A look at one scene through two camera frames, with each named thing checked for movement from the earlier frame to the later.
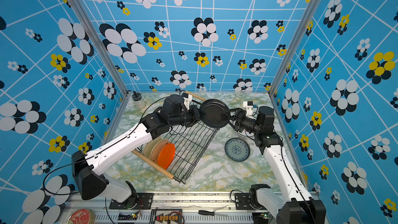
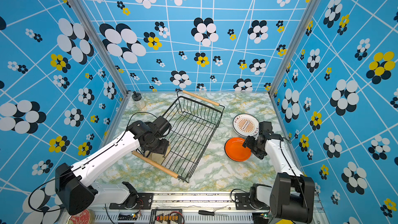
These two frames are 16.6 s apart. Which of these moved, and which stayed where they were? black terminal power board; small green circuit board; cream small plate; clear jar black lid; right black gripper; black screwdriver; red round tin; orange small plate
Moved: cream small plate; right black gripper; orange small plate
Stayed: small green circuit board; clear jar black lid; black terminal power board; black screwdriver; red round tin
